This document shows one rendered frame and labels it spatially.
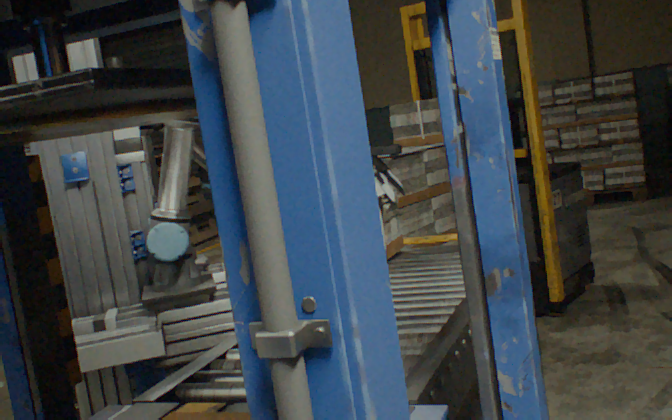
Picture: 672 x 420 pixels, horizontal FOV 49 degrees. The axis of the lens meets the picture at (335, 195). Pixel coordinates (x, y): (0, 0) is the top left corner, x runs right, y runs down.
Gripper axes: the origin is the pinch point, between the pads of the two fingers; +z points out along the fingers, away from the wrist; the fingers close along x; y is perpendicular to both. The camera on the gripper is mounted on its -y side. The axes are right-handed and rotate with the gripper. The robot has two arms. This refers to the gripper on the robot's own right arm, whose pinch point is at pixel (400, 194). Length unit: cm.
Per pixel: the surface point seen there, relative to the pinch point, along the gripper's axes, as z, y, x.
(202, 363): 8, 28, 85
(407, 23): -90, 5, -218
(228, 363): 11, 23, 85
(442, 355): 33, -16, 84
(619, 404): 112, 7, -83
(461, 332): 33, -16, 70
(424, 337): 30, -10, 72
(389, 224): 4.8, 11.8, -9.4
